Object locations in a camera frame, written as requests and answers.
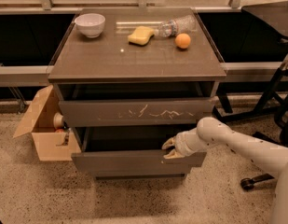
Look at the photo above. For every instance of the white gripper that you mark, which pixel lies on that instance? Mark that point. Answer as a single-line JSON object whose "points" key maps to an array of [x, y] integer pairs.
{"points": [[182, 143]]}

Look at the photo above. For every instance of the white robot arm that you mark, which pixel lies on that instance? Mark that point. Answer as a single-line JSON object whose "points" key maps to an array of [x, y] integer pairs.
{"points": [[269, 157]]}

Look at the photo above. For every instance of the grey bottom drawer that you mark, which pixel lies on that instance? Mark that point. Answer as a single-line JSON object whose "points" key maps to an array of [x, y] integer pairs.
{"points": [[122, 174]]}

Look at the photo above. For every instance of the grey drawer cabinet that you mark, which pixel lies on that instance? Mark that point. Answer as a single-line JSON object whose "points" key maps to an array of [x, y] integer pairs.
{"points": [[110, 68]]}

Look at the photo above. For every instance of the grey top drawer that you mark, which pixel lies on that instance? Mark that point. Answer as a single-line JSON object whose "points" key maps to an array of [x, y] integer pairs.
{"points": [[135, 112]]}

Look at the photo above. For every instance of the clear plastic bottle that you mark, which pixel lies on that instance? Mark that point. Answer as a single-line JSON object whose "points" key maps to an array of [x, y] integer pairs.
{"points": [[174, 27]]}

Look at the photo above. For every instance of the white bowl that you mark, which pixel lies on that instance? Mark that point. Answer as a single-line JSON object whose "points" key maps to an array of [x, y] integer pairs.
{"points": [[90, 25]]}

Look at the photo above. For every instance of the cardboard box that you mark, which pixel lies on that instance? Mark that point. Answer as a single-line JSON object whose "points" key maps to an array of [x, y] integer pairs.
{"points": [[51, 144]]}

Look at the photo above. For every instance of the orange fruit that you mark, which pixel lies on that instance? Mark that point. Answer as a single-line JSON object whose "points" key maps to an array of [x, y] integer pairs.
{"points": [[183, 41]]}

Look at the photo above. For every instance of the grey drawer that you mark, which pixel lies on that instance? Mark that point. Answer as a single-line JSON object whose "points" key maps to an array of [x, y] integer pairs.
{"points": [[135, 112], [122, 174], [131, 149]]}

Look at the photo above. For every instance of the white cup in box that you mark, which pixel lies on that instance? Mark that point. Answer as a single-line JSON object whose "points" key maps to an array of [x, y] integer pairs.
{"points": [[58, 121]]}

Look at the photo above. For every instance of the yellow sponge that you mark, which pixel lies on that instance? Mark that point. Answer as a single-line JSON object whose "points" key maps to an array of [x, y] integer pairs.
{"points": [[141, 35]]}

